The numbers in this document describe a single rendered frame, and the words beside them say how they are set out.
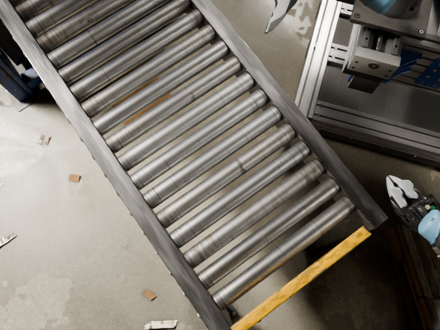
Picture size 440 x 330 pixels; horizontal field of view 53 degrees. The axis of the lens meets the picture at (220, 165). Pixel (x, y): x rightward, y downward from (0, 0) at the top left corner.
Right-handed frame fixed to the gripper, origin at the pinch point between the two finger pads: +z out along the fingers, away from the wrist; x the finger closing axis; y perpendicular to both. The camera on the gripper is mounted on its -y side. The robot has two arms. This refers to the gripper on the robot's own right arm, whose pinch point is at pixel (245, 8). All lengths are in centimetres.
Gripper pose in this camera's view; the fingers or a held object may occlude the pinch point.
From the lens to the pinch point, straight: 89.6
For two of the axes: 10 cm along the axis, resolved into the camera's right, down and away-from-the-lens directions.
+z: -6.7, 7.1, -1.9
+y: -1.0, 1.7, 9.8
